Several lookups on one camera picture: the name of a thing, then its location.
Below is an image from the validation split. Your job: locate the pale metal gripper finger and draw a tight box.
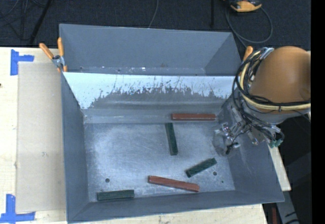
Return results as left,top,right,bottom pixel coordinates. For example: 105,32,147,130
214,140,232,156
212,127,231,142

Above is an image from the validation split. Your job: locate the grey metal bin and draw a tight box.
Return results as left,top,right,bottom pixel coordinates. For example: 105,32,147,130
58,23,285,223

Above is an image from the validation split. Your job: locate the red-brown flat block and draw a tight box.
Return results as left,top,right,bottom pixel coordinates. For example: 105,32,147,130
147,175,201,193
171,113,217,121

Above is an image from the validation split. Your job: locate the pale flat board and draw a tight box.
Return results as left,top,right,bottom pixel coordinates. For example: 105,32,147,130
15,61,67,214

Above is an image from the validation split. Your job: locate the dark green flat block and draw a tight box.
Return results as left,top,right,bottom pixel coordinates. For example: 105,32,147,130
185,157,218,178
96,189,135,202
165,122,179,156

